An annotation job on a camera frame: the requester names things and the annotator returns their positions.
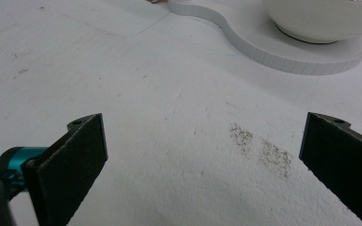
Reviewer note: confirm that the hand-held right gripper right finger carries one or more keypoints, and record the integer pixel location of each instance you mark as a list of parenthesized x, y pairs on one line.
[(342, 163)]

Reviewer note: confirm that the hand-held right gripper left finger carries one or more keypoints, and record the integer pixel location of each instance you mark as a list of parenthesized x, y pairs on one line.
[(67, 169)]

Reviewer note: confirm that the white round bowl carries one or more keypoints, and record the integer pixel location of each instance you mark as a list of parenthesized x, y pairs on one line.
[(323, 19)]

